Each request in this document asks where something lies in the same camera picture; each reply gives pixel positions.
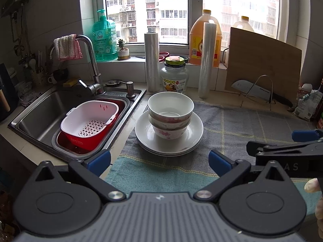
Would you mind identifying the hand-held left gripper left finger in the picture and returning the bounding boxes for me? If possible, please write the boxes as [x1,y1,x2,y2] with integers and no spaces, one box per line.
[34,149,127,203]

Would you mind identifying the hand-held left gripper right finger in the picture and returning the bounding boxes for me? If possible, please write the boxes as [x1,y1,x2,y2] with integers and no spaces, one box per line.
[193,149,288,203]

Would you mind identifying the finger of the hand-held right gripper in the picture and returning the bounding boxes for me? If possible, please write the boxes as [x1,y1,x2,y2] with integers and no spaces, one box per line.
[292,129,323,143]
[246,141,283,157]

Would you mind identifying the white plate with food crumbs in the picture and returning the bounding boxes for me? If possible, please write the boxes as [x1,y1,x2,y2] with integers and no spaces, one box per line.
[134,110,204,150]

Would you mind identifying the white floral bowl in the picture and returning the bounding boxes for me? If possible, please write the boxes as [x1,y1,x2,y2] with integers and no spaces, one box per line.
[148,92,195,121]
[151,125,190,140]
[148,113,193,131]

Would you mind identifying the person's right hand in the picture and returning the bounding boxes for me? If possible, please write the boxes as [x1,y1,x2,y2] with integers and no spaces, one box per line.
[304,178,323,230]

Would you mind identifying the white seasoning bag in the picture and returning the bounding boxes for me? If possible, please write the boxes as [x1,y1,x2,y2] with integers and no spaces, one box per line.
[294,91,322,121]

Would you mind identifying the grey checked towel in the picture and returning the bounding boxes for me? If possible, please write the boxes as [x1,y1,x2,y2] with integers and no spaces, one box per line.
[119,100,317,179]

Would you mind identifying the red plastic basin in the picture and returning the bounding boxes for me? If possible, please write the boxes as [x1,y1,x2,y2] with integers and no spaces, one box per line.
[56,99,127,155]

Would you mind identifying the red and white bag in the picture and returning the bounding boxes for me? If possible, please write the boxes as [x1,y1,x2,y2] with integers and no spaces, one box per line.
[298,83,313,94]

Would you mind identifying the white colander basket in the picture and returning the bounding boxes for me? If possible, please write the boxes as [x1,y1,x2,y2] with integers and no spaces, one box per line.
[61,100,119,138]

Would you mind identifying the stainless steel sink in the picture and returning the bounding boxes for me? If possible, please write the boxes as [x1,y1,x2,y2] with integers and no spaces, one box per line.
[7,87,147,163]

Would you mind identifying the sink soap dispenser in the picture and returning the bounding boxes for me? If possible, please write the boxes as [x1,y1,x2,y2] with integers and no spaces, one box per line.
[125,81,136,99]

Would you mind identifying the wooden cutting board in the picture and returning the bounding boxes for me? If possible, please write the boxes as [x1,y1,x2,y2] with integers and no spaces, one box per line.
[224,26,302,106]

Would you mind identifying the steel kitchen faucet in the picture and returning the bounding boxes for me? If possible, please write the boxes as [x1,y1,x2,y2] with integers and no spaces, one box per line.
[49,35,106,95]

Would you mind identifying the glass jar with yellow-green lid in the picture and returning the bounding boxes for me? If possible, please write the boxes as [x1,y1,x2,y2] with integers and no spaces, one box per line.
[159,55,189,94]

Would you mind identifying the tall cling film roll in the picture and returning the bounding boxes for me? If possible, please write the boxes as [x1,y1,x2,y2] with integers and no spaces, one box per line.
[198,22,217,99]

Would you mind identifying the small potted plant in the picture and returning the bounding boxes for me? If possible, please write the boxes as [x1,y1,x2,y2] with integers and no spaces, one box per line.
[117,39,130,61]

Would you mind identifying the short plastic bag roll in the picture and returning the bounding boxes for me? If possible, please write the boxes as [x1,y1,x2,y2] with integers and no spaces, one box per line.
[144,33,160,92]

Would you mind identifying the pink dishcloth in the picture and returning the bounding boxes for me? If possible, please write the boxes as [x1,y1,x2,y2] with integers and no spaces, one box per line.
[53,34,83,61]

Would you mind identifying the orange cooking oil bottle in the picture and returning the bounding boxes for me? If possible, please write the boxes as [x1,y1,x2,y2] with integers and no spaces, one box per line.
[189,9,222,68]

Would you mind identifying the green detergent bottle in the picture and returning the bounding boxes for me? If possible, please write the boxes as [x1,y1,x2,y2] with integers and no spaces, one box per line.
[91,9,118,62]

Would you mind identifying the pale cooking oil bottle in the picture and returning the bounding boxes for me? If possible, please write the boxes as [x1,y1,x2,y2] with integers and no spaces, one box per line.
[232,16,255,32]

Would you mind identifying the window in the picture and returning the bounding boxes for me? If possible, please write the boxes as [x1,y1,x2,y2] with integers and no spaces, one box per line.
[79,0,289,46]

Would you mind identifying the steel wire rack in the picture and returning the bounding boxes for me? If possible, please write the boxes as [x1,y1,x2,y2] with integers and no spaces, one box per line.
[240,75,275,111]

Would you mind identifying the kitchen knife with black handle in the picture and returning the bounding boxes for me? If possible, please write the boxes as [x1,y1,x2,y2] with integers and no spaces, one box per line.
[232,80,294,107]

